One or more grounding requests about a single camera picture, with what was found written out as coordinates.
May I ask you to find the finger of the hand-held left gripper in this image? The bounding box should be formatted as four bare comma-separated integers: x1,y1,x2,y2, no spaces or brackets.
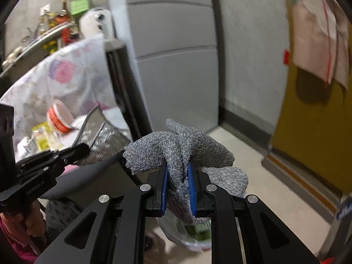
53,143,91,158
63,154,89,167

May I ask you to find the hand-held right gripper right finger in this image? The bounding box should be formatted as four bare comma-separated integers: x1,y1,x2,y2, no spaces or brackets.
187,161,321,264

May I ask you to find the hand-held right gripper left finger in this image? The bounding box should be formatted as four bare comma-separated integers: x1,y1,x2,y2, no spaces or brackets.
34,161,169,264

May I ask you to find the silver foil bag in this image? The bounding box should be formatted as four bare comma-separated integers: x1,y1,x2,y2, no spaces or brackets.
72,104,133,166

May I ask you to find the white trash bin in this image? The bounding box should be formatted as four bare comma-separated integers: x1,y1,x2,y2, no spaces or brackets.
155,217,213,253

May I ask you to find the grey knitted cloth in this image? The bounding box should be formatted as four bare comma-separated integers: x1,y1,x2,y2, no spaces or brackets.
123,118,249,225

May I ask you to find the person's left forearm pink sleeve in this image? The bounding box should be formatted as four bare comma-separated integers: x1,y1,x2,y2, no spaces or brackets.
0,213,40,260

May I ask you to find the person's left hand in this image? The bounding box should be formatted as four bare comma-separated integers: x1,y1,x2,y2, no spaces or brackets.
15,200,48,251

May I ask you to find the yellow snack packet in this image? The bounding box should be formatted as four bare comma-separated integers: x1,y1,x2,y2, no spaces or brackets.
31,123,60,152

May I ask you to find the orange white paper cup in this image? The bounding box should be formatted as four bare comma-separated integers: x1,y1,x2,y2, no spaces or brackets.
46,100,75,135

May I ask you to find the dark patterned cloth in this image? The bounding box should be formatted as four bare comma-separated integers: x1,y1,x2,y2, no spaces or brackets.
44,197,84,244

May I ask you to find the floral tablecloth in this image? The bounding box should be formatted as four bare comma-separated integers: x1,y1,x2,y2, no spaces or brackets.
0,34,121,154

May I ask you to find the cluttered kitchen shelf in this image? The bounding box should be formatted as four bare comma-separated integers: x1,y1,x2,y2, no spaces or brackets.
0,19,80,78

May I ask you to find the white round appliance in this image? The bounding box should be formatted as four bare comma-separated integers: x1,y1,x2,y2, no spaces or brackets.
79,8,114,38

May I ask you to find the grey cabinet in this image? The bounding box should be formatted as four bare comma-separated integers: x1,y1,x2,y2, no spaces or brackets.
107,0,224,141

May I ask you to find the yellow door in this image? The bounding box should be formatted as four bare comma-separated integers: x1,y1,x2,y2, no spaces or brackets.
271,60,352,196

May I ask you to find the green box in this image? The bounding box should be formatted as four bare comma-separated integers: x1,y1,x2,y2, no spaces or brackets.
69,0,91,15

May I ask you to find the pink hanging cloth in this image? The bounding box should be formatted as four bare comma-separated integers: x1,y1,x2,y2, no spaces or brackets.
278,0,350,88

